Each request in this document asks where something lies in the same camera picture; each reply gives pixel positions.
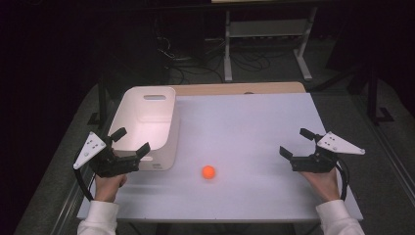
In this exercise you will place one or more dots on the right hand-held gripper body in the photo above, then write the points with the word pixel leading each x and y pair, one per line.
pixel 313 163

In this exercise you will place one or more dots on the white plastic basket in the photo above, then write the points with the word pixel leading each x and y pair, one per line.
pixel 153 107

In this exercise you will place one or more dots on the white metal stand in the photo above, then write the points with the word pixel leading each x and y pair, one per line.
pixel 266 29

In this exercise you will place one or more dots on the wooden board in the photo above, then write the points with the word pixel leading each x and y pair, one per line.
pixel 235 88

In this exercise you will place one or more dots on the black metal stand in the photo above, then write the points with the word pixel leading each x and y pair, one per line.
pixel 101 101
pixel 373 98

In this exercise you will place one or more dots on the person's left hand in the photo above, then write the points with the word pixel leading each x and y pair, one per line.
pixel 107 189

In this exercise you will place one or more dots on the person's right hand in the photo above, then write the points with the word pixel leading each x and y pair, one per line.
pixel 324 186

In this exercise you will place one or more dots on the orange ball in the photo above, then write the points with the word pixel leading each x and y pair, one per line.
pixel 208 172

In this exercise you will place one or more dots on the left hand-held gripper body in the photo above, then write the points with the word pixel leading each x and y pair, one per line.
pixel 111 164

